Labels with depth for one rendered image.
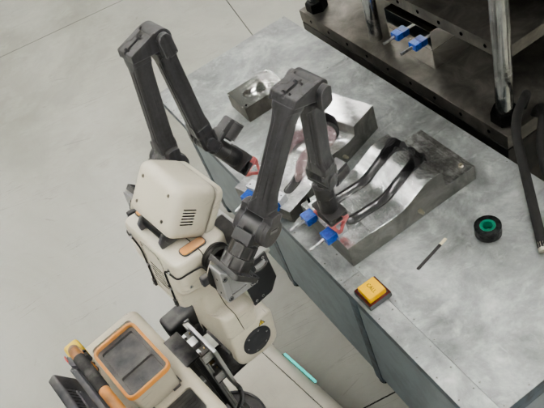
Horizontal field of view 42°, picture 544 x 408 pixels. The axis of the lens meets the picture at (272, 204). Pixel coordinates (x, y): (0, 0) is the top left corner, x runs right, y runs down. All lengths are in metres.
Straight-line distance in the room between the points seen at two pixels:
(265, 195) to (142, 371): 0.68
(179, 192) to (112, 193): 2.35
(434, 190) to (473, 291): 0.35
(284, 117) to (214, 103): 1.38
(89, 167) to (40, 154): 0.45
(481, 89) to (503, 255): 0.77
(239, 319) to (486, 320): 0.70
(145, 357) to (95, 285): 1.62
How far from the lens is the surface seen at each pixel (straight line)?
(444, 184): 2.26
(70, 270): 3.84
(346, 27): 3.18
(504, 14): 2.29
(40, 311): 3.77
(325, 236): 2.16
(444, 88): 2.74
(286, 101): 1.60
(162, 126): 2.01
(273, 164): 1.68
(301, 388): 2.63
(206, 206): 1.81
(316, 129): 1.77
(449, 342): 2.01
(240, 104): 2.80
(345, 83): 2.84
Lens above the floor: 2.53
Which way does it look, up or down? 45 degrees down
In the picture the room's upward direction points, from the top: 23 degrees counter-clockwise
